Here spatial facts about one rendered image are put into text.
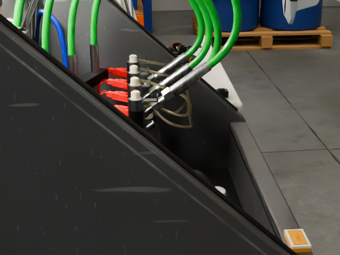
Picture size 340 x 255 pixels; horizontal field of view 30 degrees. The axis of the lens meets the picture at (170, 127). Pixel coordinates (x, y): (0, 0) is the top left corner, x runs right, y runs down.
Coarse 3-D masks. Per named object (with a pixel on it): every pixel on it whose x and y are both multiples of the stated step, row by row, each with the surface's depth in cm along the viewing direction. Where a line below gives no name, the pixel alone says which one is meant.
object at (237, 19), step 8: (16, 0) 103; (24, 0) 103; (232, 0) 105; (16, 8) 103; (240, 8) 106; (16, 16) 103; (240, 16) 106; (16, 24) 104; (240, 24) 107; (232, 32) 107; (232, 40) 107; (224, 48) 108; (216, 56) 109; (224, 56) 108; (208, 64) 109; (216, 64) 109
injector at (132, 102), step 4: (140, 96) 112; (128, 100) 110; (132, 100) 110; (136, 100) 110; (140, 100) 110; (128, 104) 111; (132, 104) 110; (136, 104) 110; (140, 104) 110; (128, 108) 111; (132, 108) 110; (136, 108) 110; (140, 108) 110; (128, 112) 112; (132, 112) 110; (136, 112) 110; (140, 112) 111; (132, 116) 111; (136, 116) 111; (140, 116) 111; (136, 120) 111; (140, 120) 111; (152, 120) 112; (140, 124) 111; (144, 124) 113; (148, 124) 112; (152, 124) 112; (144, 128) 112; (148, 128) 112; (152, 128) 112; (148, 132) 113
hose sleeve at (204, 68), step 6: (198, 66) 110; (204, 66) 109; (192, 72) 109; (198, 72) 109; (204, 72) 109; (186, 78) 109; (192, 78) 109; (198, 78) 110; (174, 84) 110; (180, 84) 109; (186, 84) 110; (174, 90) 110; (180, 90) 110
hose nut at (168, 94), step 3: (168, 87) 111; (165, 90) 110; (168, 90) 110; (162, 93) 110; (165, 93) 110; (168, 93) 110; (171, 93) 110; (165, 96) 110; (168, 96) 110; (171, 96) 110; (174, 96) 111; (168, 99) 110
